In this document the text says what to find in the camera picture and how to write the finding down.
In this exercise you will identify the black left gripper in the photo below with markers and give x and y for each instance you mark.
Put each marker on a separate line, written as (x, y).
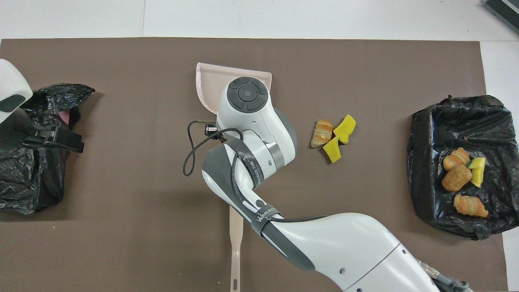
(18, 129)

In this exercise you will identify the beige plastic dustpan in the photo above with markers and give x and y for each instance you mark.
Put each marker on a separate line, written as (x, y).
(209, 85)

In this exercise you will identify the toy croissant bread piece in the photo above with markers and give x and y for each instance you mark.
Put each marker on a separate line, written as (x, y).
(456, 157)
(322, 132)
(470, 205)

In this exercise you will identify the beige hand brush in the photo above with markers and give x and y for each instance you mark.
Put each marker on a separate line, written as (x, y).
(236, 243)

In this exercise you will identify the yellow green sponge piece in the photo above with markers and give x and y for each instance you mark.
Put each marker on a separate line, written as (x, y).
(477, 170)
(332, 150)
(344, 128)

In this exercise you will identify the brown toy bread nugget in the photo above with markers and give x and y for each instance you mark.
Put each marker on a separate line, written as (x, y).
(456, 178)

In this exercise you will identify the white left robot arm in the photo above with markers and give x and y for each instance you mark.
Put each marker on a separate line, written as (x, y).
(12, 85)

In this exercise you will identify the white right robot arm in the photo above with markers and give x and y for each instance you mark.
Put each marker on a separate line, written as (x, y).
(344, 247)

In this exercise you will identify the pink plastic bin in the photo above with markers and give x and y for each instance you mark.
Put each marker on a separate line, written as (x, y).
(65, 117)

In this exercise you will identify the black trash bag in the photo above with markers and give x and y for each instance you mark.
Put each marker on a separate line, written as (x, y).
(24, 186)
(429, 190)

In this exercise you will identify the brown table mat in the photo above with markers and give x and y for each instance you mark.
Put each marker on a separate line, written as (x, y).
(121, 243)

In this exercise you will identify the dark ribbed panel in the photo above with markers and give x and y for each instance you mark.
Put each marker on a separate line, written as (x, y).
(505, 10)

